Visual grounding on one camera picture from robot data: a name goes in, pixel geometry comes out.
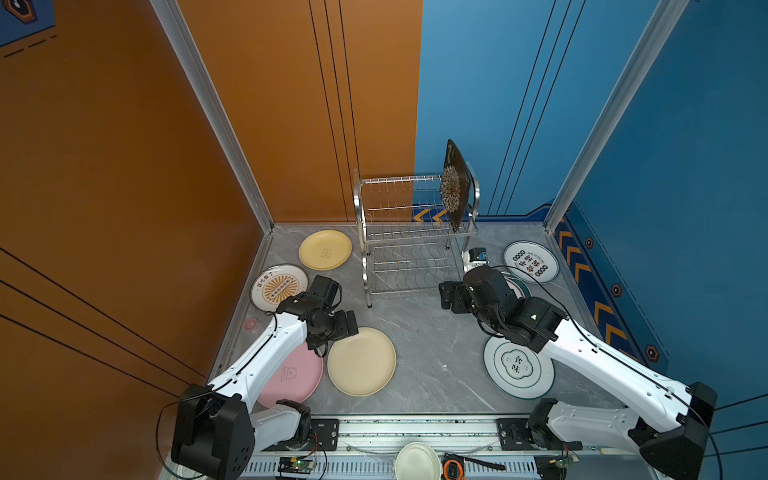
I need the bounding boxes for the white plate red characters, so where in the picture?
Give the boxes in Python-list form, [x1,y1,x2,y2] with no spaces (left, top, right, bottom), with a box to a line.
[503,241,560,283]

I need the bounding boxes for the yellow round plate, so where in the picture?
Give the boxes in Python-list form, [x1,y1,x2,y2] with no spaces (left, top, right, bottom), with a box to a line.
[298,230,352,271]

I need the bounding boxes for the black square floral plate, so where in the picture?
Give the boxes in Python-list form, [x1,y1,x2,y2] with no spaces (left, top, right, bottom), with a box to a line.
[440,139,470,232]

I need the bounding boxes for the cream round plate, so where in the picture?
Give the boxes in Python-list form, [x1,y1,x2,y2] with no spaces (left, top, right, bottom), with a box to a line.
[327,327,397,397]

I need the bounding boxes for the white plate green cloud outline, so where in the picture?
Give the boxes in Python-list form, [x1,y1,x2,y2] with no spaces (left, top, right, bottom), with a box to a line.
[483,337,555,400]

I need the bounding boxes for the white plate green red rim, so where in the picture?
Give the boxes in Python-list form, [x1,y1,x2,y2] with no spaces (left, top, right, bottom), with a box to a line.
[504,275,530,299]

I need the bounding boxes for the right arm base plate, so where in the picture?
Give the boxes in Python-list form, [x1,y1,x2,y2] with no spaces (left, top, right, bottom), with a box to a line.
[496,418,584,451]

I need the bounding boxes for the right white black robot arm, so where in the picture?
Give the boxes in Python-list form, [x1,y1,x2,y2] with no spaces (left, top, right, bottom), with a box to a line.
[439,265,717,479]

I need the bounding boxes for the aluminium mounting rail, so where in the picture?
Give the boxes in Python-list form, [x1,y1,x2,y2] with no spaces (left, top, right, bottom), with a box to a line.
[337,402,663,455]

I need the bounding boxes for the small board with wires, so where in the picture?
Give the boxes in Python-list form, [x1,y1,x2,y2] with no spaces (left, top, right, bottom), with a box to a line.
[534,452,580,480]

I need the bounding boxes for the pink round plate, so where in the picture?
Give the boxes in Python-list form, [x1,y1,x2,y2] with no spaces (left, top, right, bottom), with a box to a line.
[258,343,324,408]

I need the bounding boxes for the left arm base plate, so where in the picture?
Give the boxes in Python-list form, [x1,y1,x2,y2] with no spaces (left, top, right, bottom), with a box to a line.
[266,417,340,453]

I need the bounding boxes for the chrome two-tier dish rack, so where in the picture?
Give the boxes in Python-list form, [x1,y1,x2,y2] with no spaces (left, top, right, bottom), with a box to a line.
[353,164,480,307]

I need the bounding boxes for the white plate orange sunburst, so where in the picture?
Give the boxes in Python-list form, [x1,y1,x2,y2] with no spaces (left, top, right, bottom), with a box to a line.
[250,264,308,311]

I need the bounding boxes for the white bowl on rail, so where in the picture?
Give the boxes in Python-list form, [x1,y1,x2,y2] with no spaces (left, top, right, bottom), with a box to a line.
[394,442,442,480]

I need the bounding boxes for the orange black tape measure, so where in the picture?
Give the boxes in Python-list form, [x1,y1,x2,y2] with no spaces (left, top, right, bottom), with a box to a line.
[442,453,506,480]

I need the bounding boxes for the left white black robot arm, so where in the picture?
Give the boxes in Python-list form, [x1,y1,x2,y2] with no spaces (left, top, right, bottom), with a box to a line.
[159,276,359,479]

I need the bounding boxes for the green circuit board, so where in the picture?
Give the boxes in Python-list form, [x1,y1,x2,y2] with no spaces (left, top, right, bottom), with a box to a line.
[276,457,317,480]

